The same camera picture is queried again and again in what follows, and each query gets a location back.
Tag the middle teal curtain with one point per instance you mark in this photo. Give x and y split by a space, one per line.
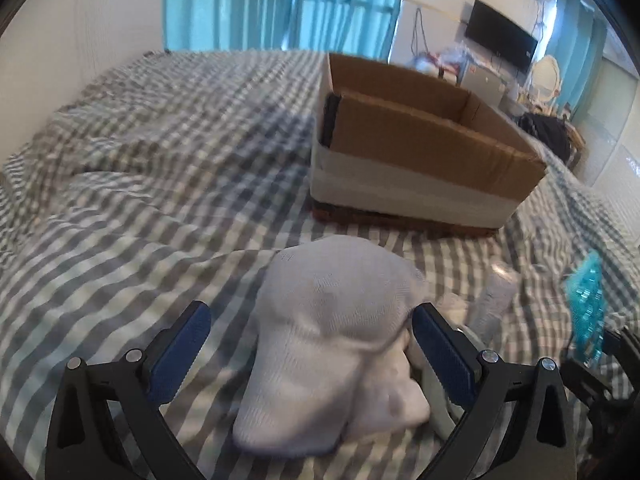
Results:
364 28

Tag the black backpack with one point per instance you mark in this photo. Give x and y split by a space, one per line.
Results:
548 130

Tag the round vanity mirror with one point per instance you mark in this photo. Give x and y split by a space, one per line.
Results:
545 81

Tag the right teal curtain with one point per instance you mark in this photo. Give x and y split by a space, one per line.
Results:
576 43

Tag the left teal curtain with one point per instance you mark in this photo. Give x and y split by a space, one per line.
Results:
225 25

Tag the grey checkered bed sheet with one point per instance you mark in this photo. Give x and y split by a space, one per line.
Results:
178 177

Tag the black wall television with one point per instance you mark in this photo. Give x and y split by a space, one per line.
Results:
500 36

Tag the white wardrobe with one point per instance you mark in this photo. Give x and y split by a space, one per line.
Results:
610 127

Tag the brown cardboard box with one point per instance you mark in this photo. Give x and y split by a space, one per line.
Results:
398 148

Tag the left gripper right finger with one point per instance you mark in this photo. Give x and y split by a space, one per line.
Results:
539 440

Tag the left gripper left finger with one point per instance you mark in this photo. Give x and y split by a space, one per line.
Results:
82 439

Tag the clear plastic bag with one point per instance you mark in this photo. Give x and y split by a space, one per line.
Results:
455 56

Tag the grey mini fridge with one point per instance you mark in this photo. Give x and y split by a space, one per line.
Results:
483 82

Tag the teal blister pill pack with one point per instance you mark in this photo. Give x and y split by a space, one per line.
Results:
585 298

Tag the teal curtain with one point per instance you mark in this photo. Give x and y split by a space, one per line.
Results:
576 43
364 28
225 25

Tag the white sock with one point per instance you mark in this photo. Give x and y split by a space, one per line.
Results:
330 367

